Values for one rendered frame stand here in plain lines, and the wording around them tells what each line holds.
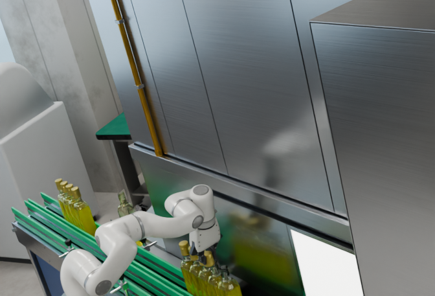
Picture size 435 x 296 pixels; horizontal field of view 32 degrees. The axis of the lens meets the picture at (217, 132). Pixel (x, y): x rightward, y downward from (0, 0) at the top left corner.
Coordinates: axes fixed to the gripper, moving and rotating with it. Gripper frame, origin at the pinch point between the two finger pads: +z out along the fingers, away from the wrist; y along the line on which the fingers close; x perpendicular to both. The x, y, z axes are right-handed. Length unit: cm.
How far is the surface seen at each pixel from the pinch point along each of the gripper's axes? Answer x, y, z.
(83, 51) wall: -312, -121, 92
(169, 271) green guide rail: -33.5, -4.5, 35.6
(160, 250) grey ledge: -56, -15, 47
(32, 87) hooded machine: -278, -62, 83
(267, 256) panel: 15.3, -13.3, -1.7
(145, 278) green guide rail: -36, 5, 35
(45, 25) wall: -331, -104, 71
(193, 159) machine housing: -25.9, -16.3, -17.7
